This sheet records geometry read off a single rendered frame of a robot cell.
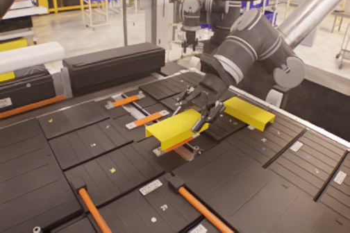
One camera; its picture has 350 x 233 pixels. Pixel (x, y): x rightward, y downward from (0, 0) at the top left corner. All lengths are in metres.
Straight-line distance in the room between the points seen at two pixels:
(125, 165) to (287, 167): 0.41
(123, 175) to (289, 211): 0.37
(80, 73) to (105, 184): 0.49
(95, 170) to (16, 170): 0.19
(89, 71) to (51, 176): 0.47
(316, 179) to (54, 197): 0.61
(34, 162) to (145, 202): 0.30
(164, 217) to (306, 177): 0.36
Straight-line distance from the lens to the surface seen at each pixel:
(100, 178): 0.57
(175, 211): 0.51
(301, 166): 0.68
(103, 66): 0.95
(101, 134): 0.70
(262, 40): 0.70
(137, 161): 0.60
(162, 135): 0.58
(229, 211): 0.51
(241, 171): 0.59
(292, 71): 0.77
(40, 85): 0.90
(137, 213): 0.50
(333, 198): 0.64
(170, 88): 0.93
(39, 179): 0.61
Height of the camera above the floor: 1.42
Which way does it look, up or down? 30 degrees down
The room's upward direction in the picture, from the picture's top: 3 degrees clockwise
